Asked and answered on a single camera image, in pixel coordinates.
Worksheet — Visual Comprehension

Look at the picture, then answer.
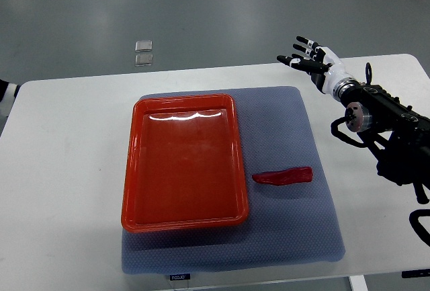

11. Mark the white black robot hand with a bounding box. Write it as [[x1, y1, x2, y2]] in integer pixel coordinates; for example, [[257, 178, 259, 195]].
[[277, 36, 349, 100]]

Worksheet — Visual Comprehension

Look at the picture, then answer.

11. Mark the red pepper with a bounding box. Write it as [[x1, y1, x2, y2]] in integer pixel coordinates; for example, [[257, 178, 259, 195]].
[[251, 167, 313, 186]]

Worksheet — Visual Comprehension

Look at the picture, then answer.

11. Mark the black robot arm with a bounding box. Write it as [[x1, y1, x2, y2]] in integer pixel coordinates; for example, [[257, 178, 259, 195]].
[[331, 63, 429, 204]]

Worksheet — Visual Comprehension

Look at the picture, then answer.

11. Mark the red plastic tray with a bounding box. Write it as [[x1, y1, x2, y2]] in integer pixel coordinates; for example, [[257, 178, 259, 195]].
[[121, 93, 249, 233]]

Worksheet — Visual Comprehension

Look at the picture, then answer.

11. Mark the blue-grey textured mat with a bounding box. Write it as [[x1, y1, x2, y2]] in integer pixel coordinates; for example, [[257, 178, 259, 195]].
[[122, 86, 345, 275]]

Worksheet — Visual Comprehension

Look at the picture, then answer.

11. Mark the lower metal floor plate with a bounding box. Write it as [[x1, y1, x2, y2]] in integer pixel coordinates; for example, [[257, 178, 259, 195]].
[[134, 54, 153, 67]]

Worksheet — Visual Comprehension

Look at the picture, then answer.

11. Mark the metal floor plate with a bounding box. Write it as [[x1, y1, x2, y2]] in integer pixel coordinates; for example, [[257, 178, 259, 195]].
[[135, 40, 153, 52], [134, 54, 153, 67]]

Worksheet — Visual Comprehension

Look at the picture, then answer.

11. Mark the upper metal floor plate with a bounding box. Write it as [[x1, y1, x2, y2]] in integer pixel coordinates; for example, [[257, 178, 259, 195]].
[[135, 40, 153, 52]]

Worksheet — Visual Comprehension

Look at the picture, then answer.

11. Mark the white table leg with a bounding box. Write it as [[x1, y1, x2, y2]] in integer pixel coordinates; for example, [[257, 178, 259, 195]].
[[348, 275, 368, 291]]

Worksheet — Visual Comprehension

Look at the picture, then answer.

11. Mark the black table control panel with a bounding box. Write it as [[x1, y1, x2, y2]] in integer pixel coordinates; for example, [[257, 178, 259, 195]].
[[401, 269, 430, 279]]

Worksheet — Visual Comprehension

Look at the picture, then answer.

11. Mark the black mat label tag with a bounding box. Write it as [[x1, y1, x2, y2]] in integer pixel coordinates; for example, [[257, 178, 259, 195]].
[[169, 273, 191, 281]]

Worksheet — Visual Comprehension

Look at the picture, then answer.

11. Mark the black white object at edge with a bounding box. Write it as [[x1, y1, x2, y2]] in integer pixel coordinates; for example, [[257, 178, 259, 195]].
[[0, 79, 21, 104]]

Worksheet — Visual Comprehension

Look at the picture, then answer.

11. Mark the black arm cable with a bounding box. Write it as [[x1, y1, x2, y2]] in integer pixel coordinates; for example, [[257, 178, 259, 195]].
[[408, 208, 430, 248]]

